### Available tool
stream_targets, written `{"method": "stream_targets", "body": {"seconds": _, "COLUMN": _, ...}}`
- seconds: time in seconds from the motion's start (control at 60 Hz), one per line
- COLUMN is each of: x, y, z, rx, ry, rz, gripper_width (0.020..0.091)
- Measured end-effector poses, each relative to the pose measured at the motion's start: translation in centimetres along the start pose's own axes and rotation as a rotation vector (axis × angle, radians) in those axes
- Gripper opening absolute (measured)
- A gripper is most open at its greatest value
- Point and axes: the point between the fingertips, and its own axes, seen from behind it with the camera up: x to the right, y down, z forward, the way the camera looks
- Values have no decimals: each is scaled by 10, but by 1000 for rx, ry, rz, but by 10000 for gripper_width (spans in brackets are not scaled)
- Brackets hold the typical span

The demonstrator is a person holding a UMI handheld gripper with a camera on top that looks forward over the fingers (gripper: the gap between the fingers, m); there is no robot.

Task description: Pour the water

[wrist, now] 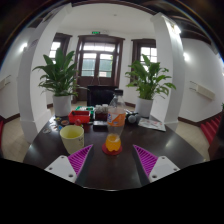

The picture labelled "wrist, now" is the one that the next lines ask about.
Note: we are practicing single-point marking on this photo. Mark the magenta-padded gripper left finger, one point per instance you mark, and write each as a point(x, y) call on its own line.
point(66, 165)

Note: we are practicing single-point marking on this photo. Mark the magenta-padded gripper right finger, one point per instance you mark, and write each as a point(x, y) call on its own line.
point(154, 165)

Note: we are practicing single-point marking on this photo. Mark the pale yellow plastic cup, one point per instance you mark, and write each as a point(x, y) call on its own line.
point(72, 138)

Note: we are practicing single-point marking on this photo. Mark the printed paper sheet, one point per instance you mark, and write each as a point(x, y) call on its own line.
point(152, 124)

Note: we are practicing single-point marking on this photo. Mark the flat round red coaster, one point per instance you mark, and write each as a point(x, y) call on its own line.
point(112, 150)

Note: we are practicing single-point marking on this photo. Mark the red plastic box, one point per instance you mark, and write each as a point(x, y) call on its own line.
point(79, 116)

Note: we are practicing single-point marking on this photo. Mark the dark round gadget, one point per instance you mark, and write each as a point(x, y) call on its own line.
point(132, 118)

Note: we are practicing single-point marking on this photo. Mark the small black flat box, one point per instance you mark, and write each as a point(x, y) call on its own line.
point(100, 124)

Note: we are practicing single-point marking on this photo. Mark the orange drink plastic bottle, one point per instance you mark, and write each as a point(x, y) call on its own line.
point(116, 123)

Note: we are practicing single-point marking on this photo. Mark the green plastic box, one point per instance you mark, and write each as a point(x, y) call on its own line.
point(83, 108)

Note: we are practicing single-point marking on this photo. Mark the potted green plant white pot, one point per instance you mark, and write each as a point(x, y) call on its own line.
point(146, 83)
point(60, 83)

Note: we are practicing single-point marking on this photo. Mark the dark wooden double door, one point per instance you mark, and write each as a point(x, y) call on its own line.
point(98, 63)

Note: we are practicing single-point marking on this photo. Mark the dark framed window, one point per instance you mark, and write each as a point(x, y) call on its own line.
point(145, 53)
point(57, 48)

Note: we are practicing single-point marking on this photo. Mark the green exit sign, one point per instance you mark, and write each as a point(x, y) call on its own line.
point(96, 32)

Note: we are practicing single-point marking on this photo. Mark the white wall trunking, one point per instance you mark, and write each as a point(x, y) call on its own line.
point(202, 90)

